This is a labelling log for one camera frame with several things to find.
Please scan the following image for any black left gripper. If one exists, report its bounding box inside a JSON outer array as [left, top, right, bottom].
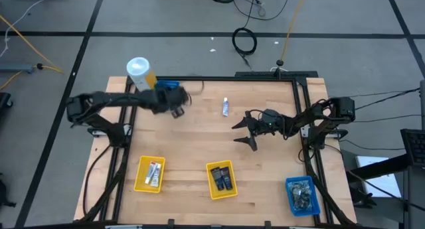
[[151, 86, 193, 119]]

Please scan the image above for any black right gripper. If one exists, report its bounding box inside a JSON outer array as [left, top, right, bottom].
[[231, 109, 286, 153]]

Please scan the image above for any yellow plastic basket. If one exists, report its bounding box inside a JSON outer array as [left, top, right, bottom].
[[205, 159, 239, 201], [133, 155, 166, 194]]

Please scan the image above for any blue plastic basket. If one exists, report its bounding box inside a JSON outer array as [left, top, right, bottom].
[[155, 79, 181, 90], [285, 175, 321, 218]]

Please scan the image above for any white yellow wipes canister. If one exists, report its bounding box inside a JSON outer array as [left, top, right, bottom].
[[126, 56, 158, 92]]

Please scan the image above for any black stand foot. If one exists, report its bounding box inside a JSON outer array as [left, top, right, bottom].
[[351, 185, 379, 209]]

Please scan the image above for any dark grey desk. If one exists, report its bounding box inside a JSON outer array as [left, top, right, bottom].
[[345, 153, 425, 229]]

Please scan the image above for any white board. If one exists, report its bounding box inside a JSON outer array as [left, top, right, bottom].
[[355, 155, 403, 199]]

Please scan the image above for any black keyboard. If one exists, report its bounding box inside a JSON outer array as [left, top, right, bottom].
[[399, 128, 425, 167]]

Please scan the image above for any grey floor base bar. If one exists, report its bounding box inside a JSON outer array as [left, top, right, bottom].
[[0, 63, 36, 74]]

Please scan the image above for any black chair base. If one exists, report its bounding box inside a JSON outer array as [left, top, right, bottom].
[[0, 92, 14, 119]]

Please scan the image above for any black floor object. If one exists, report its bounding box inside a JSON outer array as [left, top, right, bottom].
[[0, 172, 17, 209]]

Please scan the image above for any coiled black floor cable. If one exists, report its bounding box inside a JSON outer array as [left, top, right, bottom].
[[231, 27, 258, 72]]

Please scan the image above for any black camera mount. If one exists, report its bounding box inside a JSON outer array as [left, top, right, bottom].
[[270, 58, 290, 78]]

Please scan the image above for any yellow cable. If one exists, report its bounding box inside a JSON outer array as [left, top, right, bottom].
[[280, 0, 308, 61], [0, 15, 64, 90]]

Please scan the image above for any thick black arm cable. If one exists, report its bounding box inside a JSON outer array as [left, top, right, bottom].
[[82, 144, 112, 220]]

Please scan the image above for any grey post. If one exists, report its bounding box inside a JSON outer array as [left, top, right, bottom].
[[419, 78, 425, 121]]

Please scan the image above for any white floor cable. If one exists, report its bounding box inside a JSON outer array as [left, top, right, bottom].
[[0, 0, 46, 57]]

